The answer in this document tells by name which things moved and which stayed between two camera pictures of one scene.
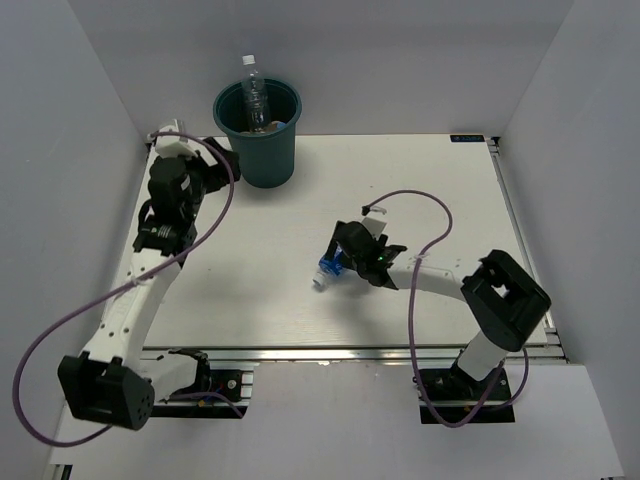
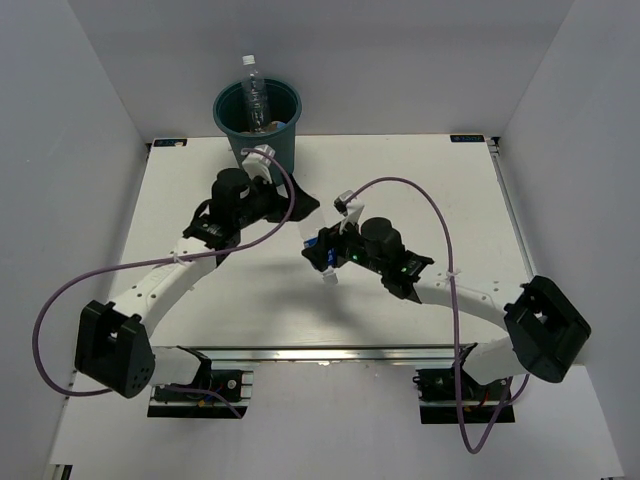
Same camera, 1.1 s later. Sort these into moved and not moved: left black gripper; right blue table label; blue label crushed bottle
Moved: blue label crushed bottle; left black gripper
Not moved: right blue table label
